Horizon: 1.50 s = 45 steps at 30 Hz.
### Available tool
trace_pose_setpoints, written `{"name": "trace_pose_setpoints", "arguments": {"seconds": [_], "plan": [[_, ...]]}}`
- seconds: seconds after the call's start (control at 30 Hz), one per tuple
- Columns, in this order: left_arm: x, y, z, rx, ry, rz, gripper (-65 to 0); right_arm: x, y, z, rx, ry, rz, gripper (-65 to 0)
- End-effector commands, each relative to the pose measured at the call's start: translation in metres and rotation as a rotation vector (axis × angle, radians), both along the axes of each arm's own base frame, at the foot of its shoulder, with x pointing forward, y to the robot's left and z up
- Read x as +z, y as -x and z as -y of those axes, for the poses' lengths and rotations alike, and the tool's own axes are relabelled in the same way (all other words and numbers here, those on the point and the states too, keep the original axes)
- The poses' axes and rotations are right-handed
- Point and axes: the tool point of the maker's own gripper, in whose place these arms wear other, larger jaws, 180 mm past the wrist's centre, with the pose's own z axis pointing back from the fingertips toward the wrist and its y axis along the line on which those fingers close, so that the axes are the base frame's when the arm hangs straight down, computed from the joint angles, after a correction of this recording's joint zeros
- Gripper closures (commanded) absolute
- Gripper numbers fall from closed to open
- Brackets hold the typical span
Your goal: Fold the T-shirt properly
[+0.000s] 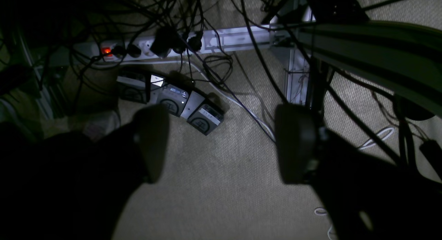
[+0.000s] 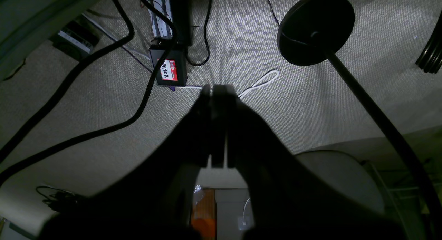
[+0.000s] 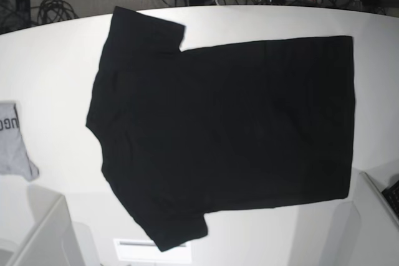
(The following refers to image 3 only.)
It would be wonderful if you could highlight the black T-shirt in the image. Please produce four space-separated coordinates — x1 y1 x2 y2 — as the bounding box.
86 7 355 251

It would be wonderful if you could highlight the grey folded garment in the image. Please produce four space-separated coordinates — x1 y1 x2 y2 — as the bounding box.
0 102 39 182

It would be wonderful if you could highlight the white bin left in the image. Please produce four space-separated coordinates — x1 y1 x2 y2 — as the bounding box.
1 184 86 265

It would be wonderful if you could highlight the white bin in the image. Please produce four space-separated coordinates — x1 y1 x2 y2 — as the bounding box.
320 173 398 265
1 184 86 265

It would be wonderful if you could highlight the white bin right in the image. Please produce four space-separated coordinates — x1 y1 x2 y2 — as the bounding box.
320 173 398 265

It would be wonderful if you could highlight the black keyboard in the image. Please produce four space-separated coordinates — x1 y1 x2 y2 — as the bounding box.
382 181 399 217

